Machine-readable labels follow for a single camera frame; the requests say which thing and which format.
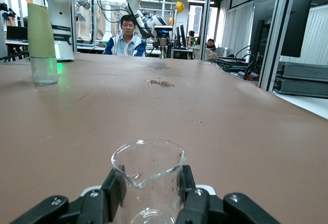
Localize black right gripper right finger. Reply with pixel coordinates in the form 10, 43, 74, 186
175, 165, 281, 224

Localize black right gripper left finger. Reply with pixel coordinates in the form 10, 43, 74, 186
10, 165, 128, 224

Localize steel double jigger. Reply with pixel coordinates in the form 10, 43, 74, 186
158, 38, 168, 59

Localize clear glass beaker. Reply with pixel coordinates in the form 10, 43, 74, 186
111, 139, 187, 224

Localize green sleeved shaker bottle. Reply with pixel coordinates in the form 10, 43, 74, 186
27, 3, 59, 86

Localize black desk monitor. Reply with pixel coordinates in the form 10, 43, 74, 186
175, 24, 188, 49

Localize seated man blue white jacket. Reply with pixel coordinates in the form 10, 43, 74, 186
102, 14, 147, 57

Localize slim aluminium pillar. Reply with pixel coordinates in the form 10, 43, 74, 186
203, 0, 214, 61

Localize spilled liquid puddle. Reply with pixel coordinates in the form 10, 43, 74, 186
141, 78, 177, 88

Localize seated person in dark clothes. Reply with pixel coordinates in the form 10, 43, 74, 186
204, 38, 218, 61

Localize white curtain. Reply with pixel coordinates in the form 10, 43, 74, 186
221, 2, 256, 55

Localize brown table mat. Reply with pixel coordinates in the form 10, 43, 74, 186
0, 53, 328, 224

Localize wide aluminium pillar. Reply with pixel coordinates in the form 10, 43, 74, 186
258, 0, 299, 93

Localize large black monitor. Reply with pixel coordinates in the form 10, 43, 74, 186
252, 0, 314, 58

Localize grey flat equipment case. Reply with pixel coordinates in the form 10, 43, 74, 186
278, 62, 328, 80
273, 76, 328, 98

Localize black cable bundle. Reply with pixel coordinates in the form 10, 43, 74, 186
217, 42, 262, 82

